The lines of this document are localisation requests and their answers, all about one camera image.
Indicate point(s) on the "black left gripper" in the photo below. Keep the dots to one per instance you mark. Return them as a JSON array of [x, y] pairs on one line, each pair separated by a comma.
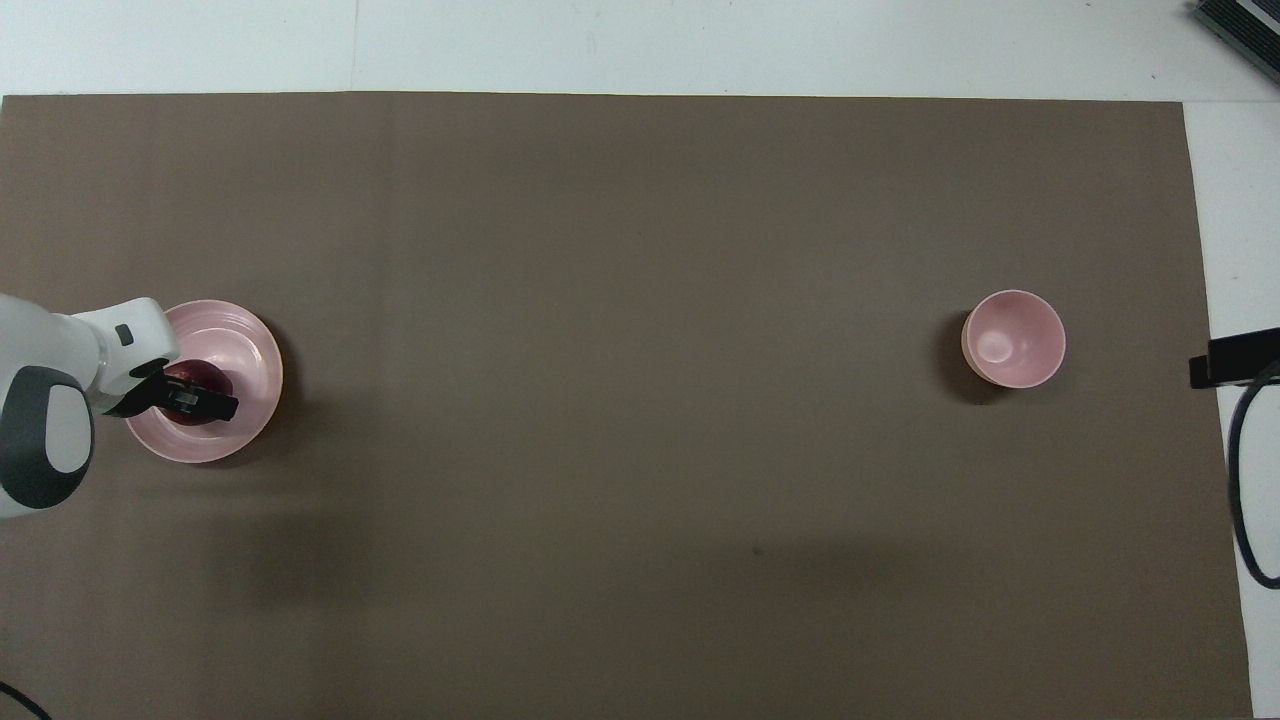
[[135, 390]]

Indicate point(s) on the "dark red apple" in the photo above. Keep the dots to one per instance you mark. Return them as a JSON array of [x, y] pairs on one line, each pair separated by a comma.
[[205, 377]]

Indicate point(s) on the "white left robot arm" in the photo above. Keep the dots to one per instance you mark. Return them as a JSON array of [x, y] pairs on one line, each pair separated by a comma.
[[40, 340]]

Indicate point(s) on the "pink round plate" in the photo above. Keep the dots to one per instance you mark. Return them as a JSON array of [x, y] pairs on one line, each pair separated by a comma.
[[250, 350]]

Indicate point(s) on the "pink bowl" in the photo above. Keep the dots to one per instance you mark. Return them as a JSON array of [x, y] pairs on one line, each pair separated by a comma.
[[1015, 340]]

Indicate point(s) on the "grey ribbed device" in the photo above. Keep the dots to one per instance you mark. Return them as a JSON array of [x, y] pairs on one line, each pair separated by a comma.
[[1245, 25]]

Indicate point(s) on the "brown table mat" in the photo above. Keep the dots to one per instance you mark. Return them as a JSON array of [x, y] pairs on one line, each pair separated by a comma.
[[640, 300]]

